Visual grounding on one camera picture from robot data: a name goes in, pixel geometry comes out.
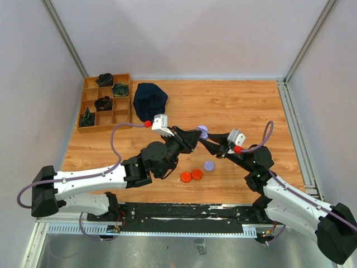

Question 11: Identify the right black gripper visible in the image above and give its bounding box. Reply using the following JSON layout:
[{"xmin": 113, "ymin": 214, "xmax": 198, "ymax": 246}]
[{"xmin": 200, "ymin": 132, "xmax": 254, "ymax": 173}]

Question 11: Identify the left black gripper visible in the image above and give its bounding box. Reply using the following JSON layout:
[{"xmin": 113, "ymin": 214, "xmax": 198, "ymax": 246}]
[{"xmin": 158, "ymin": 126, "xmax": 202, "ymax": 178}]

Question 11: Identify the purple charging case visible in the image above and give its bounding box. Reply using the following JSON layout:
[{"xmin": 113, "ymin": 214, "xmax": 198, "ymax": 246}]
[
  {"xmin": 196, "ymin": 125, "xmax": 209, "ymax": 140},
  {"xmin": 204, "ymin": 161, "xmax": 215, "ymax": 172}
]

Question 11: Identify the orange earbud charging case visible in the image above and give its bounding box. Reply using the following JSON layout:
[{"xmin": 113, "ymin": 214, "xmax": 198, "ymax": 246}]
[{"xmin": 180, "ymin": 171, "xmax": 192, "ymax": 183}]

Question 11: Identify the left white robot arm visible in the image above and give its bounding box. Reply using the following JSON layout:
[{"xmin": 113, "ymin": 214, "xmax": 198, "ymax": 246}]
[{"xmin": 31, "ymin": 126, "xmax": 201, "ymax": 221}]

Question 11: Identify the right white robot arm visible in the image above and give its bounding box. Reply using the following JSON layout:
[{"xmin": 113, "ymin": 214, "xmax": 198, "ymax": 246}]
[{"xmin": 200, "ymin": 130, "xmax": 356, "ymax": 265}]

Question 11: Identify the dark blue cloth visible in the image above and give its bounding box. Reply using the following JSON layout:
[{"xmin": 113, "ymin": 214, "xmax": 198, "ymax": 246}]
[{"xmin": 133, "ymin": 83, "xmax": 168, "ymax": 122}]

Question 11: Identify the green patterned rolled belt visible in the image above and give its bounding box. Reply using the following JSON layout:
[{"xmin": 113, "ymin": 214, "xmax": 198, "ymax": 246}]
[{"xmin": 112, "ymin": 83, "xmax": 129, "ymax": 97}]

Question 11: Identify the wooden compartment tray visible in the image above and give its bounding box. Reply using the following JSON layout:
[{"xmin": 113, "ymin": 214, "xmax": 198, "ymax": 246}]
[{"xmin": 77, "ymin": 74, "xmax": 132, "ymax": 133}]

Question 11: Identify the black rolled belt middle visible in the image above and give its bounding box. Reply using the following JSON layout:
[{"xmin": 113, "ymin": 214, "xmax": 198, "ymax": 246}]
[{"xmin": 94, "ymin": 95, "xmax": 113, "ymax": 112}]

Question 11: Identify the black rolled belt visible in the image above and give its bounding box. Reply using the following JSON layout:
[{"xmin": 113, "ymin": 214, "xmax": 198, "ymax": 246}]
[
  {"xmin": 95, "ymin": 73, "xmax": 114, "ymax": 87},
  {"xmin": 94, "ymin": 95, "xmax": 113, "ymax": 112}
]

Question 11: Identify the black rolled belt top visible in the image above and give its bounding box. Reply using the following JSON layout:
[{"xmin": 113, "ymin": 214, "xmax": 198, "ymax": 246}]
[{"xmin": 95, "ymin": 73, "xmax": 114, "ymax": 87}]

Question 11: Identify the dark folded belt bottom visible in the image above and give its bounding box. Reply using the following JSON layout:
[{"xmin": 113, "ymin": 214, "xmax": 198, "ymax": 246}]
[{"xmin": 79, "ymin": 107, "xmax": 95, "ymax": 127}]

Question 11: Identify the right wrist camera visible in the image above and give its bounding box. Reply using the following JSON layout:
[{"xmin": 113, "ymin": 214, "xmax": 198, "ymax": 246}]
[{"xmin": 227, "ymin": 129, "xmax": 245, "ymax": 154}]

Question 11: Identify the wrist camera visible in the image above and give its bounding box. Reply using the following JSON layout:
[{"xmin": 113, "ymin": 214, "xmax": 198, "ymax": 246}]
[
  {"xmin": 151, "ymin": 114, "xmax": 174, "ymax": 137},
  {"xmin": 227, "ymin": 129, "xmax": 245, "ymax": 154}
]

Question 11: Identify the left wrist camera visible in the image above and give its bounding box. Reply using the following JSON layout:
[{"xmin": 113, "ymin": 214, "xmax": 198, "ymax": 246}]
[{"xmin": 151, "ymin": 114, "xmax": 174, "ymax": 137}]

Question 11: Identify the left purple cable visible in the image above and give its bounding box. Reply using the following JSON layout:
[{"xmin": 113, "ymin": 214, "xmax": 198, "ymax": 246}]
[{"xmin": 17, "ymin": 122, "xmax": 148, "ymax": 209}]

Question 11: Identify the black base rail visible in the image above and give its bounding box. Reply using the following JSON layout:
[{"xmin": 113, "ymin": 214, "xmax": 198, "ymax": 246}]
[{"xmin": 86, "ymin": 203, "xmax": 274, "ymax": 235}]

